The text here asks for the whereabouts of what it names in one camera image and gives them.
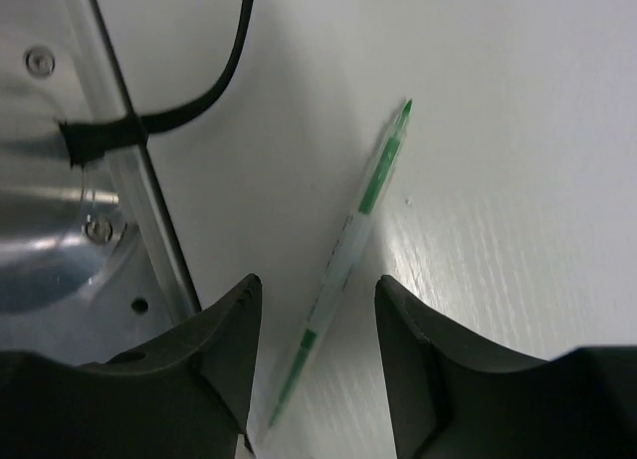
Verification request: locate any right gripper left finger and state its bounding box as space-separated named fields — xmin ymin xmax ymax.
xmin=1 ymin=274 xmax=262 ymax=458

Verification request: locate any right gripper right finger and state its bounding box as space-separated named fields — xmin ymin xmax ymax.
xmin=374 ymin=276 xmax=636 ymax=458

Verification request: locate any green pen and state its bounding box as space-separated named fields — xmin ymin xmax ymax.
xmin=263 ymin=99 xmax=413 ymax=433

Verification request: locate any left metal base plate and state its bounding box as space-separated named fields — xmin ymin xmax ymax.
xmin=1 ymin=0 xmax=200 ymax=364

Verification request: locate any black base cable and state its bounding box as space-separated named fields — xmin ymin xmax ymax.
xmin=58 ymin=0 xmax=258 ymax=170

